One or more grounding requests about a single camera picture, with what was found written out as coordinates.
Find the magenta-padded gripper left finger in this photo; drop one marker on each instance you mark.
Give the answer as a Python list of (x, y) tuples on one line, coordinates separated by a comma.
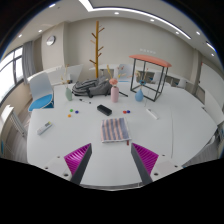
[(76, 161)]

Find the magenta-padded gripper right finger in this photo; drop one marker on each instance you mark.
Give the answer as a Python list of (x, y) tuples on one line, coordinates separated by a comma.
[(146, 161)]

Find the grey striped towel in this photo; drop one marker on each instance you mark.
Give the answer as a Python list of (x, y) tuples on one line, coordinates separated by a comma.
[(115, 130)]

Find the white remote control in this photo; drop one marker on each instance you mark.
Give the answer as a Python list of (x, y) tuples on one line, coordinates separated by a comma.
[(44, 128)]

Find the white whiteboard eraser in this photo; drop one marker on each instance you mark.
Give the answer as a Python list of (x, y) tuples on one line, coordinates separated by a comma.
[(152, 113)]

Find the red round magnet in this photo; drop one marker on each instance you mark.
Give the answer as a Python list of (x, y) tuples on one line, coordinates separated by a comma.
[(124, 112)]

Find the black rectangular box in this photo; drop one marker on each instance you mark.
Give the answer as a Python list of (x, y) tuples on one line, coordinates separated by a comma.
[(104, 110)]

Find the black and white marker pen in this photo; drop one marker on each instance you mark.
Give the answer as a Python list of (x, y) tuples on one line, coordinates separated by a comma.
[(85, 101)]

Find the blue vase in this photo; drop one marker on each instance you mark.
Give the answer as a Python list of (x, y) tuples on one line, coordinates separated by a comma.
[(139, 96)]

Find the green vase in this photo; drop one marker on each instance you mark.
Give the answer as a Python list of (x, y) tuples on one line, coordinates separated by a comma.
[(68, 95)]

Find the pink vase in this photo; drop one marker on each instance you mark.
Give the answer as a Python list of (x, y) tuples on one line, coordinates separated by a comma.
[(115, 94)]

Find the grey backpack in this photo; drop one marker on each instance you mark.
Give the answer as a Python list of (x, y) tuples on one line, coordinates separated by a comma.
[(93, 87)]

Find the thin dried flower stems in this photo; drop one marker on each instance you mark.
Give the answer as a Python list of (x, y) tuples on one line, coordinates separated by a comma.
[(142, 82)]

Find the white chair with blue cushion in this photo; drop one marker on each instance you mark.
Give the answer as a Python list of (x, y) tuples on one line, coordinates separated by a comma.
[(40, 86)]

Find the beige dried flowers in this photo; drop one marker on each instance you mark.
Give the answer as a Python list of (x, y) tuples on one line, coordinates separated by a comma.
[(65, 78)]

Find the pink flower bouquet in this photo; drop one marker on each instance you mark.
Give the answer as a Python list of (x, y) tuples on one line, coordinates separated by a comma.
[(113, 81)]

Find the black-framed orange-topped side table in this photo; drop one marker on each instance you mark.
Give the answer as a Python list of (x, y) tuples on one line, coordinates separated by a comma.
[(151, 60)]

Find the window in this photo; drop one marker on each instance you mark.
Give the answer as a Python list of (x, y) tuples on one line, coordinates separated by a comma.
[(6, 73)]

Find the wooden tree coat rack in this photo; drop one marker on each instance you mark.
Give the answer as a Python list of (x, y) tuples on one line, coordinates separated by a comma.
[(97, 50)]

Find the grey curtain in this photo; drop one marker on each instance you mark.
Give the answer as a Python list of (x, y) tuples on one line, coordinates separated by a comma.
[(28, 58)]

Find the long ceiling light strip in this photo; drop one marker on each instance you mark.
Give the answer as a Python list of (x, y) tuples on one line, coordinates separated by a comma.
[(140, 12)]

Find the recessed ceiling spotlights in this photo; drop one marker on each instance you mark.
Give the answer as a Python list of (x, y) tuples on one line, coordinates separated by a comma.
[(116, 13)]

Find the round wall clock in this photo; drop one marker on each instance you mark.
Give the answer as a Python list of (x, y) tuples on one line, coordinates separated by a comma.
[(50, 40)]

